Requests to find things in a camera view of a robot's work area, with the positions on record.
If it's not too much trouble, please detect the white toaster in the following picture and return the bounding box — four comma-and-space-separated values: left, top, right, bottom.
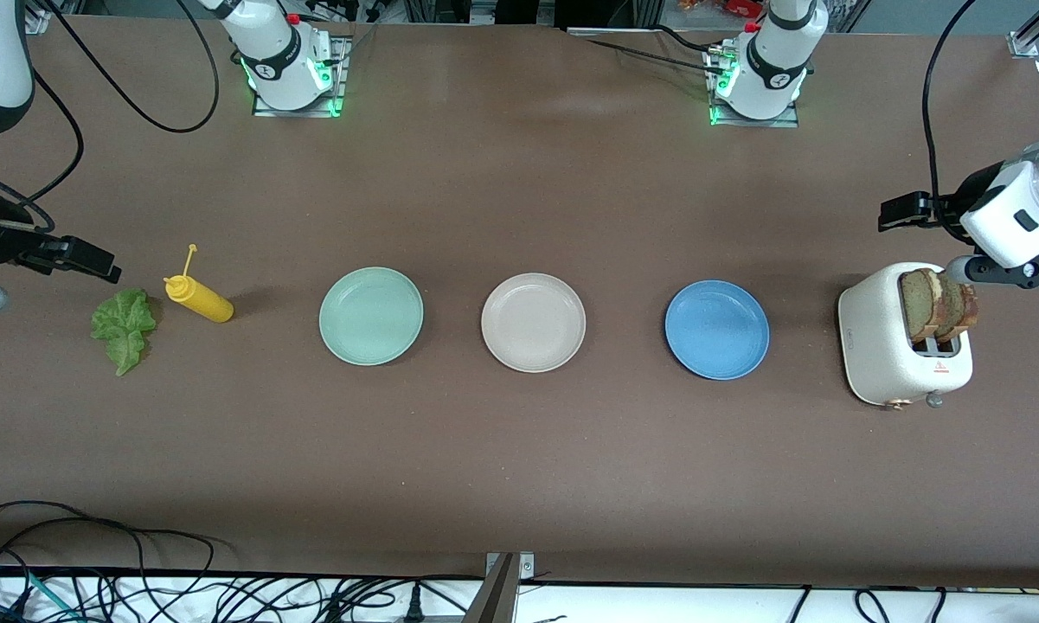
837, 262, 975, 410

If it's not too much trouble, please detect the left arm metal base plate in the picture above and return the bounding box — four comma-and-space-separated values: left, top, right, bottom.
706, 43, 801, 129

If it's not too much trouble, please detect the blue plate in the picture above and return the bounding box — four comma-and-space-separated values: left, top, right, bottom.
664, 279, 771, 381

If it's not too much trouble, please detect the beige plate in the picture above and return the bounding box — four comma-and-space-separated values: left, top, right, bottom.
481, 273, 587, 374

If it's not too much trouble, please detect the thin black base cable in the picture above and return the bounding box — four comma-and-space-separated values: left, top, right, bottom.
653, 24, 726, 53
585, 38, 728, 75

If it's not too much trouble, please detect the green lettuce leaf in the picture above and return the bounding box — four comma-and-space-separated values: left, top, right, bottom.
91, 288, 158, 376

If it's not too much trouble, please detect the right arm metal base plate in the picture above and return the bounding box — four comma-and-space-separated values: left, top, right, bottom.
253, 35, 349, 119

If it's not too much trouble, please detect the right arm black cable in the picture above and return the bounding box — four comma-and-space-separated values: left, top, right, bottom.
0, 0, 221, 230

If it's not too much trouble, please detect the grey metal table bracket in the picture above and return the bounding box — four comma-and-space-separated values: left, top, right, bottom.
463, 552, 537, 623

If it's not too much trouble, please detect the brown bread slice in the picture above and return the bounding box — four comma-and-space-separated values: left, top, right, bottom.
900, 268, 944, 343
936, 273, 979, 340

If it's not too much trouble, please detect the red orange packet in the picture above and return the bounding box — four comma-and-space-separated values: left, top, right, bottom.
679, 0, 766, 20

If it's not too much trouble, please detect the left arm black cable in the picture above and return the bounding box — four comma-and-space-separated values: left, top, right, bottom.
921, 0, 978, 239

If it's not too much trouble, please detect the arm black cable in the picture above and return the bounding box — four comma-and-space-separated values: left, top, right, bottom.
921, 0, 978, 239
0, 0, 221, 230

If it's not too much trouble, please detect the long black looping cable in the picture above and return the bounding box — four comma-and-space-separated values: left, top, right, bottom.
0, 500, 226, 607

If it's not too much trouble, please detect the yellow mustard squeeze bottle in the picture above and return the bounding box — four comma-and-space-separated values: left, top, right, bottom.
164, 244, 234, 324

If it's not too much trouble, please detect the pale green plate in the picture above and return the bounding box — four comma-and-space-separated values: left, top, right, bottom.
318, 267, 425, 367

